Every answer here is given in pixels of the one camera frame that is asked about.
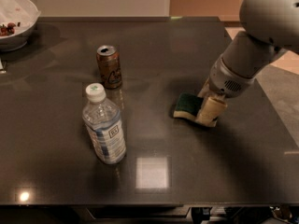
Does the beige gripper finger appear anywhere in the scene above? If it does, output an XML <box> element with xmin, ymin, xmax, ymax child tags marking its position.
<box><xmin>195</xmin><ymin>97</ymin><xmax>227</xmax><ymax>127</ymax></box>
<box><xmin>197</xmin><ymin>79</ymin><xmax>214</xmax><ymax>98</ymax></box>

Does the white bowl with food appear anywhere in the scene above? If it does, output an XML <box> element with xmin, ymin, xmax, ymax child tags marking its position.
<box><xmin>0</xmin><ymin>0</ymin><xmax>40</xmax><ymax>51</ymax></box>

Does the brown soda can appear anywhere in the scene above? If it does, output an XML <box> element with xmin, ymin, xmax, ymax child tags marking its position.
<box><xmin>96</xmin><ymin>45</ymin><xmax>122</xmax><ymax>89</ymax></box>

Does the green and yellow sponge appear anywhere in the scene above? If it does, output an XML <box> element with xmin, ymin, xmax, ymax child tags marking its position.
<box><xmin>173</xmin><ymin>93</ymin><xmax>203</xmax><ymax>121</ymax></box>

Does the clear plastic water bottle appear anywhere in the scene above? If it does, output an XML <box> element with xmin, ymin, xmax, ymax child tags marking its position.
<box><xmin>82</xmin><ymin>83</ymin><xmax>126</xmax><ymax>164</ymax></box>

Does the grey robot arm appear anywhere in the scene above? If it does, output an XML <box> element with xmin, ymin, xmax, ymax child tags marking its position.
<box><xmin>195</xmin><ymin>0</ymin><xmax>299</xmax><ymax>127</ymax></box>

